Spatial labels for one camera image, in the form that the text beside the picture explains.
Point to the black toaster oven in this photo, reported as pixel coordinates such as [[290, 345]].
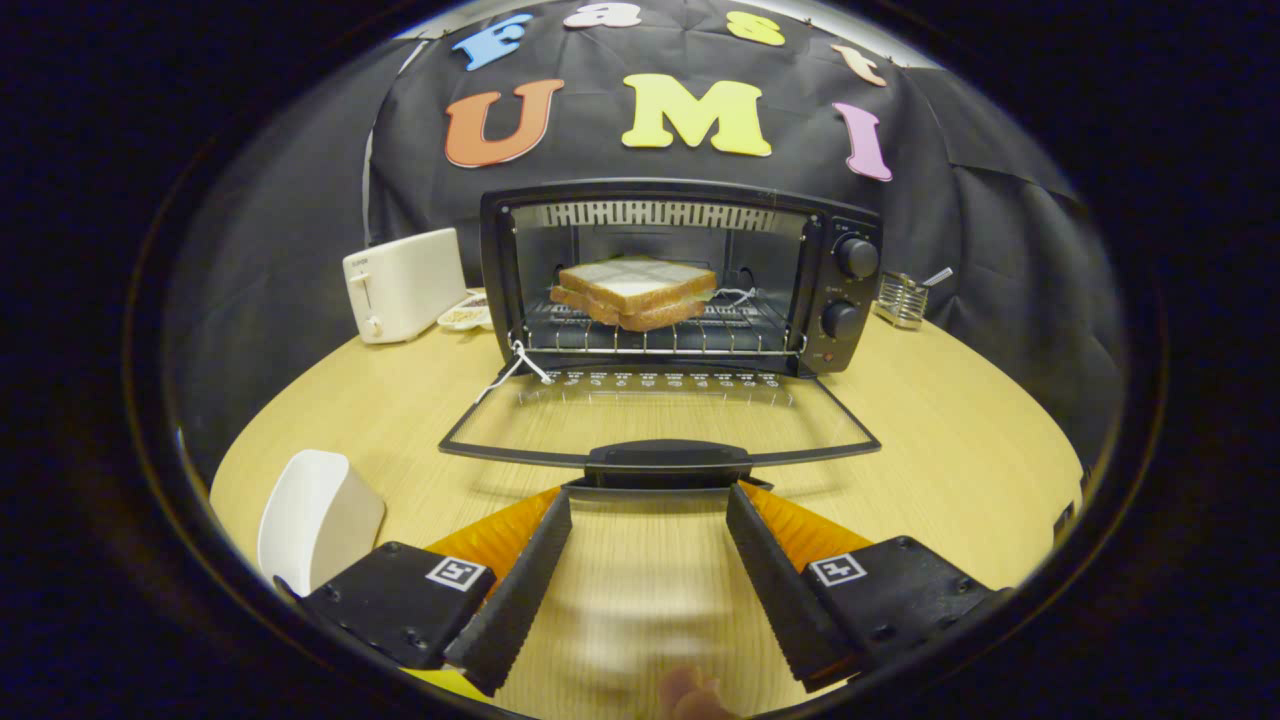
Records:
[[848, 295]]

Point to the white rectangular plate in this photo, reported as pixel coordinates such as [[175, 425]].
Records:
[[318, 520]]

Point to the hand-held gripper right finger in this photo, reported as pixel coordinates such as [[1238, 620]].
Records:
[[790, 600]]

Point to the small dish of seeds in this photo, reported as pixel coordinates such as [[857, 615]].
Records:
[[465, 316]]

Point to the white bread toaster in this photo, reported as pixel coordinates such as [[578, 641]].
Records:
[[405, 285]]

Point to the sandwich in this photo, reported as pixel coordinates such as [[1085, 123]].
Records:
[[635, 285]]

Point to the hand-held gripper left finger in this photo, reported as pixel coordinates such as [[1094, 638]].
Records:
[[520, 600]]

